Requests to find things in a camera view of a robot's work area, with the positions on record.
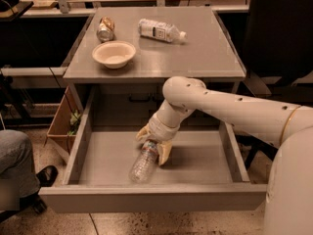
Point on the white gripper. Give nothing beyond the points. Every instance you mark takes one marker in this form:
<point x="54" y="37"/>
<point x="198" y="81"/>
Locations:
<point x="162" y="128"/>

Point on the clear plastic water bottle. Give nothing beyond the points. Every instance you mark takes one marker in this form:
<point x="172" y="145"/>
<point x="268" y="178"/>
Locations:
<point x="144" y="166"/>

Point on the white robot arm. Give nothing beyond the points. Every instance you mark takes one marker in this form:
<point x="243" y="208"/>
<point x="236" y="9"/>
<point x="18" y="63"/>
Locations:
<point x="287" y="127"/>

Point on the grey open top drawer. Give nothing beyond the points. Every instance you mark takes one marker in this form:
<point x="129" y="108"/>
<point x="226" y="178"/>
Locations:
<point x="205" y="170"/>

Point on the grey cabinet counter unit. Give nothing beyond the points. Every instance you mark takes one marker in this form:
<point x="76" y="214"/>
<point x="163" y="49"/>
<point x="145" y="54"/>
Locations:
<point x="207" y="55"/>

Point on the white labelled plastic bottle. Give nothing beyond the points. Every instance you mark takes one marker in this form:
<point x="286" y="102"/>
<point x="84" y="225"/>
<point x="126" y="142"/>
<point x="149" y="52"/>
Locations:
<point x="161" y="31"/>

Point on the cardboard box with plant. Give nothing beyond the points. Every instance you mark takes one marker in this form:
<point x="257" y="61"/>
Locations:
<point x="60" y="130"/>

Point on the beige paper bowl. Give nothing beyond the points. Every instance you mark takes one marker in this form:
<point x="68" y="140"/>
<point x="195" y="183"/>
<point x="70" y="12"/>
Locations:
<point x="114" y="54"/>

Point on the black shoe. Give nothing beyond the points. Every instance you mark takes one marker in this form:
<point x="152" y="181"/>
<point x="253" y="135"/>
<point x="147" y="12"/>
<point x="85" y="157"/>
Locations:
<point x="47" y="176"/>

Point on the crushed metal can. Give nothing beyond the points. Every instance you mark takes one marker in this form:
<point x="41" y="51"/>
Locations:
<point x="105" y="31"/>

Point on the person leg in jeans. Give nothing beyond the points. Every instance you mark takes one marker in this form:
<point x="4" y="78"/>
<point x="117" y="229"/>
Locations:
<point x="16" y="162"/>

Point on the black office chair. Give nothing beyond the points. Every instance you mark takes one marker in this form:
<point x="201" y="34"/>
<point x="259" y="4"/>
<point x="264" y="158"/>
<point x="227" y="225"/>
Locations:
<point x="278" y="44"/>

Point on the black drawer handle left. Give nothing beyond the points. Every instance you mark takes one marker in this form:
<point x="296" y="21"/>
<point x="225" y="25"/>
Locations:
<point x="139" y="98"/>

